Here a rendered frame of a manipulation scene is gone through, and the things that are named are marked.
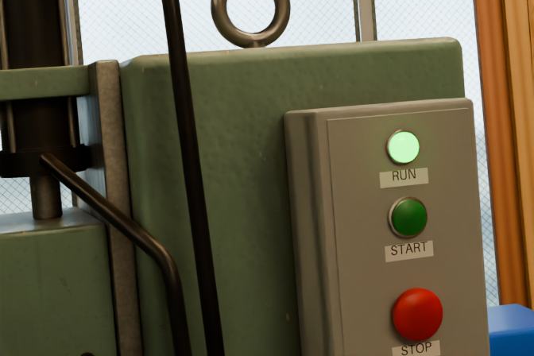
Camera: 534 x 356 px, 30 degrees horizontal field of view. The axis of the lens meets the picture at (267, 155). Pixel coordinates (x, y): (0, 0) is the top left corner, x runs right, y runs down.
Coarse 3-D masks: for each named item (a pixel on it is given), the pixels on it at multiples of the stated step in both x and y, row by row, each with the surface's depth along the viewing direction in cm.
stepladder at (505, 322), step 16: (512, 304) 148; (496, 320) 139; (512, 320) 138; (528, 320) 137; (496, 336) 132; (512, 336) 132; (528, 336) 133; (496, 352) 132; (512, 352) 132; (528, 352) 133
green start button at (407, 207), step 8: (400, 200) 56; (408, 200) 56; (416, 200) 57; (392, 208) 56; (400, 208) 56; (408, 208) 56; (416, 208) 56; (424, 208) 57; (392, 216) 56; (400, 216) 56; (408, 216) 56; (416, 216) 56; (424, 216) 56; (392, 224) 56; (400, 224) 56; (408, 224) 56; (416, 224) 56; (424, 224) 57; (400, 232) 56; (408, 232) 56; (416, 232) 56
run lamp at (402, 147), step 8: (392, 136) 56; (400, 136) 56; (408, 136) 56; (392, 144) 56; (400, 144) 56; (408, 144) 56; (416, 144) 56; (392, 152) 56; (400, 152) 56; (408, 152) 56; (416, 152) 56; (392, 160) 56; (400, 160) 56; (408, 160) 56
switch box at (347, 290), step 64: (320, 128) 55; (384, 128) 56; (448, 128) 57; (320, 192) 56; (384, 192) 56; (448, 192) 57; (320, 256) 56; (384, 256) 56; (448, 256) 58; (320, 320) 57; (384, 320) 56; (448, 320) 58
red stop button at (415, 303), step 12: (420, 288) 56; (396, 300) 56; (408, 300) 56; (420, 300) 56; (432, 300) 56; (396, 312) 56; (408, 312) 56; (420, 312) 56; (432, 312) 56; (396, 324) 56; (408, 324) 56; (420, 324) 56; (432, 324) 56; (408, 336) 56; (420, 336) 56
